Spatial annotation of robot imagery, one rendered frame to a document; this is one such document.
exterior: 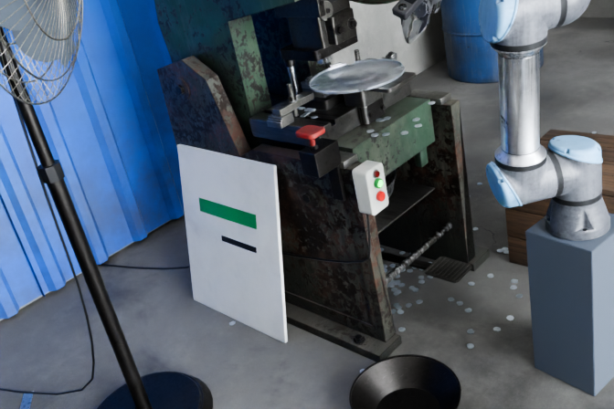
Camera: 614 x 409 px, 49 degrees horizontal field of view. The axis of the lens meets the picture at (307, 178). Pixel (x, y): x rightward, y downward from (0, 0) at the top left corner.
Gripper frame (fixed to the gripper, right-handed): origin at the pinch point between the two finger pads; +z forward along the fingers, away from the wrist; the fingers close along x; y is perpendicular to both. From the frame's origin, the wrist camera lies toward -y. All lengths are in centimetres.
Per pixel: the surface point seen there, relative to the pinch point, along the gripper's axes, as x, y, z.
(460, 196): -29, 11, 50
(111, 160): 105, -30, 98
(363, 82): 3.4, -14.0, 10.8
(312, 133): -3.1, -45.0, 10.1
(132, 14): 128, 2, 51
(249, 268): 12, -45, 77
